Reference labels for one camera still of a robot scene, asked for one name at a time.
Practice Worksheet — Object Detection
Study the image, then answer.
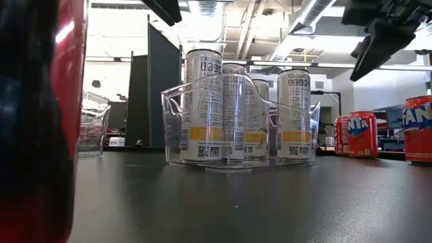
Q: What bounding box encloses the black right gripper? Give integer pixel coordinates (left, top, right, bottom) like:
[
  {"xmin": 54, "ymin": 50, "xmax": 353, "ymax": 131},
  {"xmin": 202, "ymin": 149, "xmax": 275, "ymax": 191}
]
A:
[{"xmin": 341, "ymin": 0, "xmax": 432, "ymax": 82}]

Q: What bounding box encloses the red Fanta soda can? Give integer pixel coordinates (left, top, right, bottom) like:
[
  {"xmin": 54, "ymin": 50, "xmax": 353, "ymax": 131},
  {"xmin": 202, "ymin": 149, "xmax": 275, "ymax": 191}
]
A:
[
  {"xmin": 333, "ymin": 115, "xmax": 350, "ymax": 156},
  {"xmin": 0, "ymin": 0, "xmax": 88, "ymax": 243},
  {"xmin": 402, "ymin": 94, "xmax": 432, "ymax": 165},
  {"xmin": 347, "ymin": 111, "xmax": 379, "ymax": 159}
]

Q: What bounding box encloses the long ceiling light bar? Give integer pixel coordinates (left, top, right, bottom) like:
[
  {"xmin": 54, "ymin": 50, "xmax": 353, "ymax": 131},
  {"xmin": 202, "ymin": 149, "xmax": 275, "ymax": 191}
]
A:
[{"xmin": 222, "ymin": 59, "xmax": 432, "ymax": 72}]

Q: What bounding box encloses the dark storage shelf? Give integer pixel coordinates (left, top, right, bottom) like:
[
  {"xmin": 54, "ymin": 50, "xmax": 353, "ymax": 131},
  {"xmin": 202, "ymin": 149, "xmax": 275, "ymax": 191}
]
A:
[{"xmin": 377, "ymin": 107, "xmax": 406, "ymax": 153}]

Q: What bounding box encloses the clear plastic storage bin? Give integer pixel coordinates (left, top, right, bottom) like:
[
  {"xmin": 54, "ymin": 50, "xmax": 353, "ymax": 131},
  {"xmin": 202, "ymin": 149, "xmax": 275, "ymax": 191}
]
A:
[
  {"xmin": 77, "ymin": 105, "xmax": 111, "ymax": 159},
  {"xmin": 161, "ymin": 73, "xmax": 321, "ymax": 171}
]

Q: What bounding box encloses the black tubular frame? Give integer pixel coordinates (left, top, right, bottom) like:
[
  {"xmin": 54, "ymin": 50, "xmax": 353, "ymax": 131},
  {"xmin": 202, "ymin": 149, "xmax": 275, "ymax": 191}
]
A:
[{"xmin": 310, "ymin": 89, "xmax": 342, "ymax": 115}]

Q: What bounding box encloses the silver ventilation duct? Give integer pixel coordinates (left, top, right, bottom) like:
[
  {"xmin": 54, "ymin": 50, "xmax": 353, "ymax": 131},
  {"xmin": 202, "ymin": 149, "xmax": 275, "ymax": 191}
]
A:
[{"xmin": 269, "ymin": 0, "xmax": 338, "ymax": 61}]

